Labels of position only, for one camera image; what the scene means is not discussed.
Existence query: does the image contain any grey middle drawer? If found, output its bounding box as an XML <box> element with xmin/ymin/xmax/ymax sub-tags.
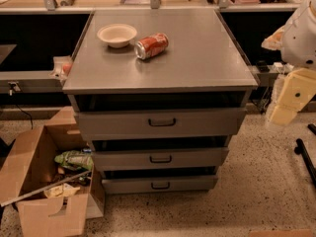
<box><xmin>92</xmin><ymin>147</ymin><xmax>229</xmax><ymax>171</ymax></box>

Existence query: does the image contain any brown cardboard box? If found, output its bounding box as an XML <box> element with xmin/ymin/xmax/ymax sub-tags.
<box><xmin>0</xmin><ymin>107</ymin><xmax>105</xmax><ymax>237</ymax></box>

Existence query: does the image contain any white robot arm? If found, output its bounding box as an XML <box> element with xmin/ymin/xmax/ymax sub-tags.
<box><xmin>262</xmin><ymin>0</ymin><xmax>316</xmax><ymax>129</ymax></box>

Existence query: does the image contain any grey metal drawer cabinet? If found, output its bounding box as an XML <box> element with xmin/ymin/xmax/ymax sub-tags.
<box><xmin>63</xmin><ymin>8</ymin><xmax>257</xmax><ymax>180</ymax></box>

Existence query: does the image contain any yellow crumpled wrapper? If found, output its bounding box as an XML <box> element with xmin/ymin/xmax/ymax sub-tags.
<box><xmin>43</xmin><ymin>183</ymin><xmax>80</xmax><ymax>198</ymax></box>

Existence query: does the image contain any grey bottom drawer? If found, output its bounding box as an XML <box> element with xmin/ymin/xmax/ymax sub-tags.
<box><xmin>102</xmin><ymin>175</ymin><xmax>218</xmax><ymax>194</ymax></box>

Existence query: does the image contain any grey top drawer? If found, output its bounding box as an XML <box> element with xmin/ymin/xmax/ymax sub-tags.
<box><xmin>75</xmin><ymin>108</ymin><xmax>246</xmax><ymax>140</ymax></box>

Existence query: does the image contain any long metal strip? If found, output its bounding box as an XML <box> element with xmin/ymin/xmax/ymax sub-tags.
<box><xmin>1</xmin><ymin>170</ymin><xmax>92</xmax><ymax>207</ymax></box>

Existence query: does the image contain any grey drawer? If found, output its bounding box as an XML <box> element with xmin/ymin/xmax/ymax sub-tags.
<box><xmin>102</xmin><ymin>175</ymin><xmax>218</xmax><ymax>194</ymax></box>
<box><xmin>75</xmin><ymin>108</ymin><xmax>246</xmax><ymax>140</ymax></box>
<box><xmin>92</xmin><ymin>147</ymin><xmax>229</xmax><ymax>171</ymax></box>

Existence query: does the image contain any black floor stand bar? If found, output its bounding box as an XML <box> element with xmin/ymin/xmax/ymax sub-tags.
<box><xmin>294</xmin><ymin>138</ymin><xmax>316</xmax><ymax>188</ymax></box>

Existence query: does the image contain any red soda can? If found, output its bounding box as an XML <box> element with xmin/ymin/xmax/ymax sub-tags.
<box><xmin>134</xmin><ymin>33</ymin><xmax>169</xmax><ymax>60</ymax></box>

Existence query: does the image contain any black cable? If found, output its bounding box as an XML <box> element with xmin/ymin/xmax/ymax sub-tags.
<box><xmin>9</xmin><ymin>92</ymin><xmax>35</xmax><ymax>130</ymax></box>

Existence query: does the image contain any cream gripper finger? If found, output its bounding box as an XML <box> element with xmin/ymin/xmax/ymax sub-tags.
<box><xmin>269</xmin><ymin>105</ymin><xmax>297</xmax><ymax>126</ymax></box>

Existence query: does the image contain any small clear plastic container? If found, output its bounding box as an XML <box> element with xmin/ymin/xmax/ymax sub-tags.
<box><xmin>49</xmin><ymin>55</ymin><xmax>72</xmax><ymax>81</ymax></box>

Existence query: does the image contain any white paper bowl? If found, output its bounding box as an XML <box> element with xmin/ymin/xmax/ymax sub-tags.
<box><xmin>97</xmin><ymin>24</ymin><xmax>137</xmax><ymax>48</ymax></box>

